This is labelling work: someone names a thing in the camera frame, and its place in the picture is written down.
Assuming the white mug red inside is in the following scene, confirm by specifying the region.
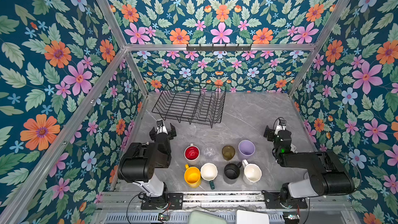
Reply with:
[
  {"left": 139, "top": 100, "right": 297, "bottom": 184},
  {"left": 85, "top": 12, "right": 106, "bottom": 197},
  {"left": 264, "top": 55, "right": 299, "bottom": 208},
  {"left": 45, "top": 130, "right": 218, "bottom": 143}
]
[{"left": 184, "top": 144, "right": 200, "bottom": 166}]

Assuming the black wire dish rack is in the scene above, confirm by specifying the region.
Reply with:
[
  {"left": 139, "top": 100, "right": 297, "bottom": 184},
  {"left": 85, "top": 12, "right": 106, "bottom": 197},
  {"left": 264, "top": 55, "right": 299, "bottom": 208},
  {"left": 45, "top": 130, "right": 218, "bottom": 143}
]
[{"left": 152, "top": 79, "right": 227, "bottom": 127}]

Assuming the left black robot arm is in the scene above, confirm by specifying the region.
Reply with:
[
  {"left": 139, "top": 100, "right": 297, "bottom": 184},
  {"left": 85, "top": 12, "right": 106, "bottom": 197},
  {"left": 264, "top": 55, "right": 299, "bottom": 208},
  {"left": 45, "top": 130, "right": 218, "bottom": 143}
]
[{"left": 118, "top": 120, "right": 177, "bottom": 198}]

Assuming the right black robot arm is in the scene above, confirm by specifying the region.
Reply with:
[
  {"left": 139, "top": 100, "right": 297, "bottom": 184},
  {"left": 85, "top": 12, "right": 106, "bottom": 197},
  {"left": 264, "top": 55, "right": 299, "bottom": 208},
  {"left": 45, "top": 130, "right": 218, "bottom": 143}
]
[{"left": 264, "top": 125, "right": 356, "bottom": 207}]

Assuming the lilac plastic cup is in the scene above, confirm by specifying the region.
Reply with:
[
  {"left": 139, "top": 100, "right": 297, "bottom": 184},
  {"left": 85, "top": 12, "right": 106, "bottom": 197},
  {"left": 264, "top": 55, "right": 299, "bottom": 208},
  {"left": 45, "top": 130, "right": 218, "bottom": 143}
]
[{"left": 238, "top": 140, "right": 256, "bottom": 160}]

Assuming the clear glass cup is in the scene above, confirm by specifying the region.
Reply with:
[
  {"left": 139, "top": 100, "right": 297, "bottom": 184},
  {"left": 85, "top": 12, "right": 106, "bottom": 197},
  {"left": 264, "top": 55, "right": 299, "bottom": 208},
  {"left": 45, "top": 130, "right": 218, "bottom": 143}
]
[{"left": 203, "top": 144, "right": 216, "bottom": 159}]

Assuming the olive tinted glass cup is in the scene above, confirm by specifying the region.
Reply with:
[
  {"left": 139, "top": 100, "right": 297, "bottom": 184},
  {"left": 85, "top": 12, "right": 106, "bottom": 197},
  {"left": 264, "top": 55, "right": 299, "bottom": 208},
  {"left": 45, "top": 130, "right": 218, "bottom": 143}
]
[{"left": 222, "top": 145, "right": 235, "bottom": 161}]

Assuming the white fluted mug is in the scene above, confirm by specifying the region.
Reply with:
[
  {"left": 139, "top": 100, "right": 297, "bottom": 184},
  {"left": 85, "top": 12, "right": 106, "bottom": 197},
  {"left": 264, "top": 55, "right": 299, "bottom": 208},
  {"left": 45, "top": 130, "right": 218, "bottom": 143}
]
[{"left": 242, "top": 159, "right": 262, "bottom": 185}]

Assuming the yellow mug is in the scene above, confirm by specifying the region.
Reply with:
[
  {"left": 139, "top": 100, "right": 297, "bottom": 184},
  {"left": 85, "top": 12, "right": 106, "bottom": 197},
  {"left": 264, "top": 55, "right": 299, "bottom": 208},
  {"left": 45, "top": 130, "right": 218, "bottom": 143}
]
[{"left": 184, "top": 164, "right": 202, "bottom": 188}]

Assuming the black mug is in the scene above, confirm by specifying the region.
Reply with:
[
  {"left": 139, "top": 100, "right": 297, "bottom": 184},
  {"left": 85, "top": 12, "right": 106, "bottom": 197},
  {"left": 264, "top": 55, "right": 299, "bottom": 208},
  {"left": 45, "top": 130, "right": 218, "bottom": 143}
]
[{"left": 223, "top": 162, "right": 242, "bottom": 185}]

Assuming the pale green tray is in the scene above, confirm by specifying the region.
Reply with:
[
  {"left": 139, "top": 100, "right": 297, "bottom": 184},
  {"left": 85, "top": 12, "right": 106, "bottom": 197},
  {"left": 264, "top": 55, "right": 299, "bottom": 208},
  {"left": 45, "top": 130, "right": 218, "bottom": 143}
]
[{"left": 187, "top": 211, "right": 227, "bottom": 224}]

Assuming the white box front edge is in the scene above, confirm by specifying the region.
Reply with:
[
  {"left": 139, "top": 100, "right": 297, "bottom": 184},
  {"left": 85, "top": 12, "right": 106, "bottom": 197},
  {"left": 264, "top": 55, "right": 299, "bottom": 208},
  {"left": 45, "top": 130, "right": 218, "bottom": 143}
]
[{"left": 236, "top": 210, "right": 270, "bottom": 224}]

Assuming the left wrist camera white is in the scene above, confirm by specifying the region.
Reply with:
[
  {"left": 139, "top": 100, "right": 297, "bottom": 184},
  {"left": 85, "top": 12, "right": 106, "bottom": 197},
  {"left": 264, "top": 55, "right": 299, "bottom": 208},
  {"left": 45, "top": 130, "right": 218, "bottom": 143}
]
[{"left": 157, "top": 119, "right": 164, "bottom": 133}]

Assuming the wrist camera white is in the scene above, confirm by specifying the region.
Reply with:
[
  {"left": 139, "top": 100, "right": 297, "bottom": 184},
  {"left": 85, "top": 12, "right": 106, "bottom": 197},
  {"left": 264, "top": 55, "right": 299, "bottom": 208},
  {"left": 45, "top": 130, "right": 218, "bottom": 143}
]
[
  {"left": 157, "top": 119, "right": 164, "bottom": 133},
  {"left": 275, "top": 117, "right": 287, "bottom": 133}
]

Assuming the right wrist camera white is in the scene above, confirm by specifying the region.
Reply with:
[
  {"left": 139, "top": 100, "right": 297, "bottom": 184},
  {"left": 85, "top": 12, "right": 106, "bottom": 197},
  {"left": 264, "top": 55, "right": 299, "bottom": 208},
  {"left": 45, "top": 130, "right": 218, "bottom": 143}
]
[{"left": 275, "top": 117, "right": 287, "bottom": 133}]

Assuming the cream mug green handle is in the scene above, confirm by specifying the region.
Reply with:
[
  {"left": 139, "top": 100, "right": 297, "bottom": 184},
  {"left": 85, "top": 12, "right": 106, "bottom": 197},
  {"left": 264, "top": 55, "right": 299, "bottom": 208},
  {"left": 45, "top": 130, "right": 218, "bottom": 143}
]
[{"left": 200, "top": 163, "right": 218, "bottom": 190}]

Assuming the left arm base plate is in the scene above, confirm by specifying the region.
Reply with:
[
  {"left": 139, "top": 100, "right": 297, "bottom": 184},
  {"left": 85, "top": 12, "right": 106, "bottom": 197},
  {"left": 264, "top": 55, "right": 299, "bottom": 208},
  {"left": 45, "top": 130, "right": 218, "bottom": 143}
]
[{"left": 141, "top": 193, "right": 184, "bottom": 210}]

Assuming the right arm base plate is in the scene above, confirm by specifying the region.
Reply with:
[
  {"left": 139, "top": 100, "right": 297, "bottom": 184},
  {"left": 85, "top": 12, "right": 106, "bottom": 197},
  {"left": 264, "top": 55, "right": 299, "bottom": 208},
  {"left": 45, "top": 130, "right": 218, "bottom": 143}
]
[{"left": 261, "top": 190, "right": 308, "bottom": 209}]

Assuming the aluminium front rail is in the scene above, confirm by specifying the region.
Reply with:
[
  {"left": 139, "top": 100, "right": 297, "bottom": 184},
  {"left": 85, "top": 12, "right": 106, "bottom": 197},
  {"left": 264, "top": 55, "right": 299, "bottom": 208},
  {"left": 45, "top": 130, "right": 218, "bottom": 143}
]
[{"left": 96, "top": 191, "right": 353, "bottom": 211}]

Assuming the black wall hook rail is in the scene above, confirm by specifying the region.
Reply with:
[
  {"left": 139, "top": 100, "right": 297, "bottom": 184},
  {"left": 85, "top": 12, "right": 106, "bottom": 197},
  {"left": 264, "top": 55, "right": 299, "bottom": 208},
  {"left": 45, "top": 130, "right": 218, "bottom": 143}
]
[{"left": 186, "top": 44, "right": 252, "bottom": 52}]

